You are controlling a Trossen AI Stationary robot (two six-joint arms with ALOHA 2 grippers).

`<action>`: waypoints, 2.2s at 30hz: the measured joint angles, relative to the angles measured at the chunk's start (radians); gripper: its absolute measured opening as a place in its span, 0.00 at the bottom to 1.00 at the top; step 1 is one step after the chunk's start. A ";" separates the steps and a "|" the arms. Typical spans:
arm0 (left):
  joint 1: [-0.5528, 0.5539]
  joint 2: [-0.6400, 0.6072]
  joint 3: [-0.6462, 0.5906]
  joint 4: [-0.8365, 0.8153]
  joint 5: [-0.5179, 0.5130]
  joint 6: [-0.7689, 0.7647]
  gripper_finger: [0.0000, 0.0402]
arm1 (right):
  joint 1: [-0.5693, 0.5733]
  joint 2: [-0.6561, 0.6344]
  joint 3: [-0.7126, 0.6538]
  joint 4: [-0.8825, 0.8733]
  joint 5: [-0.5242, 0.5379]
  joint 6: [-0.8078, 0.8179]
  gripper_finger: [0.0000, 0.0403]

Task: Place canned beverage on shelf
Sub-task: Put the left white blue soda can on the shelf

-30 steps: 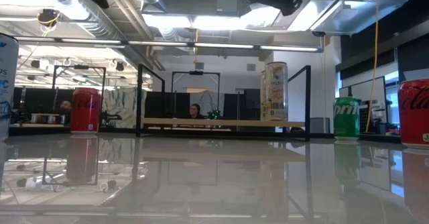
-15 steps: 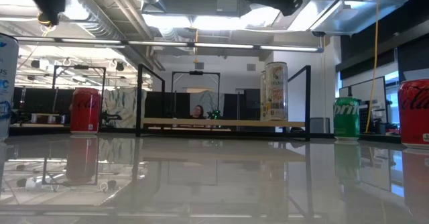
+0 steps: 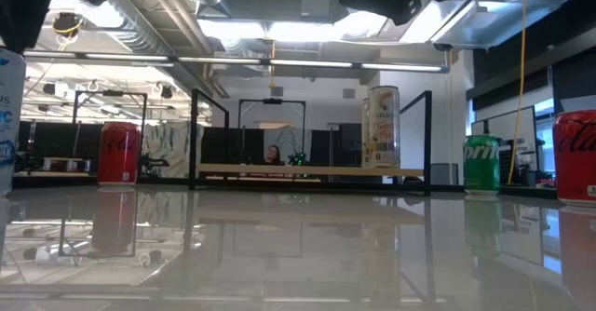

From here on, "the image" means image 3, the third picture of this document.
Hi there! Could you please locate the yellow hanging cord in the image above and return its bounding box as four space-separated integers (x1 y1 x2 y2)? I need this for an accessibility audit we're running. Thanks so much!
506 0 530 185

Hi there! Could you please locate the white Celsius can pineapple print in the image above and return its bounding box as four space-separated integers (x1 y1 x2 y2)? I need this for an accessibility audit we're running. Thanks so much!
367 85 401 169

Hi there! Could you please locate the black partition panel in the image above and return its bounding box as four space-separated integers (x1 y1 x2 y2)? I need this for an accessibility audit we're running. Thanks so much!
200 127 265 166
17 121 106 161

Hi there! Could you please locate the white tarp cover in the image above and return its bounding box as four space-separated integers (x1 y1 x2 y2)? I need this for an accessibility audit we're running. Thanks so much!
142 120 205 180
264 125 313 163

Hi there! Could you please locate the black metal frame stand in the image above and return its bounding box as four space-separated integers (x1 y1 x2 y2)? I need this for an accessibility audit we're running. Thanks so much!
72 89 149 182
237 97 307 166

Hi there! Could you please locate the wooden shelf black metal frame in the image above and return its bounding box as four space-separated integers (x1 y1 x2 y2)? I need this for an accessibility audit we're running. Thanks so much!
188 88 433 196

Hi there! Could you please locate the grey bin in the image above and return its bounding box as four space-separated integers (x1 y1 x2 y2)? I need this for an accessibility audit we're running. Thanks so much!
430 162 460 186

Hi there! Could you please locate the grey ceiling box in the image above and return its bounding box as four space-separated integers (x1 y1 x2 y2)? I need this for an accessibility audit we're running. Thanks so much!
301 0 332 20

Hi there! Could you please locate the white blue Celsius can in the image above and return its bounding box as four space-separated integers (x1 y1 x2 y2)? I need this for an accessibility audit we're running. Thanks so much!
0 47 27 196

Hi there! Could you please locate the red Coca-Cola can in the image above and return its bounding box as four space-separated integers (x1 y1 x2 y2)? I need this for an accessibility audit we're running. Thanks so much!
96 121 142 187
552 109 596 208

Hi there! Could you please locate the long white ceiling light bar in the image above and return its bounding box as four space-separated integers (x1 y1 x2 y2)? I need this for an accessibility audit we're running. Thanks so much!
19 49 451 74

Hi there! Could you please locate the person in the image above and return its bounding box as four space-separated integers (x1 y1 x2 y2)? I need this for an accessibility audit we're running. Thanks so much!
264 144 284 167

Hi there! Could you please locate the green Sprite can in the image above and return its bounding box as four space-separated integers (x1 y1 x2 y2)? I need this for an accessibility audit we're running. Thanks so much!
462 134 502 196

